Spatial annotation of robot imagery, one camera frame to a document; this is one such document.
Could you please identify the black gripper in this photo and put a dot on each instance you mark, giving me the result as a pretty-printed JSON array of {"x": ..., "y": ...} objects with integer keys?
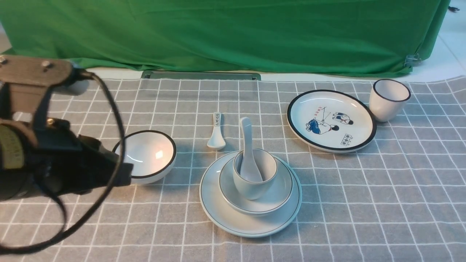
[{"x": 63, "y": 162}]

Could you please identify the plain white ceramic spoon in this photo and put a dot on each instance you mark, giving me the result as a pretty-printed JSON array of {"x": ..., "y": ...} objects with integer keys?
[{"x": 248, "y": 167}]

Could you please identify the pale green ceramic cup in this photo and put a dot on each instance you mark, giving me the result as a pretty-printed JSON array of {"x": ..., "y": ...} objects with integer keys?
[{"x": 268, "y": 168}]

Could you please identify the grey-rimmed white bowl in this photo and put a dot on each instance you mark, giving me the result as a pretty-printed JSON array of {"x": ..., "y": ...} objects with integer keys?
[{"x": 273, "y": 198}]

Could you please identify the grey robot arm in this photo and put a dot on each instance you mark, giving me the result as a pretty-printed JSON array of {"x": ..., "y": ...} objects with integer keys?
[{"x": 27, "y": 86}]

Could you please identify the black-rimmed white bowl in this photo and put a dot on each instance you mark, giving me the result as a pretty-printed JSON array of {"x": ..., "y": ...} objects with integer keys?
[{"x": 152, "y": 153}]

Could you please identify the small patterned white spoon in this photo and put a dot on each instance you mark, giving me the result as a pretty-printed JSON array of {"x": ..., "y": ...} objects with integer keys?
[{"x": 216, "y": 140}]

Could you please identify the grey-rimmed white plate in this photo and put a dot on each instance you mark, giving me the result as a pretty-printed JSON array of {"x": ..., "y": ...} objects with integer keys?
[{"x": 234, "y": 222}]

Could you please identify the black-rimmed illustrated plate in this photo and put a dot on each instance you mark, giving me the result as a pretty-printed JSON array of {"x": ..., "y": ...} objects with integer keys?
[{"x": 331, "y": 121}]

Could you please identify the black-rimmed white cup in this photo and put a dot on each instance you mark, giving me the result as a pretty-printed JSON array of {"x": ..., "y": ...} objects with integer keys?
[{"x": 387, "y": 99}]

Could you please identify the green backdrop cloth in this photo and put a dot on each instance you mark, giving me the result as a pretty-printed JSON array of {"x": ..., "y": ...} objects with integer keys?
[{"x": 356, "y": 38}]

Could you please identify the grey checked tablecloth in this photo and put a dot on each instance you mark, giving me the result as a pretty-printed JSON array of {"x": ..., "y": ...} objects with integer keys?
[{"x": 401, "y": 198}]

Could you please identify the metal clip on backdrop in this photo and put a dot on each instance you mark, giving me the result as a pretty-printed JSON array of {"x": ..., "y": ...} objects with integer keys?
[{"x": 412, "y": 60}]

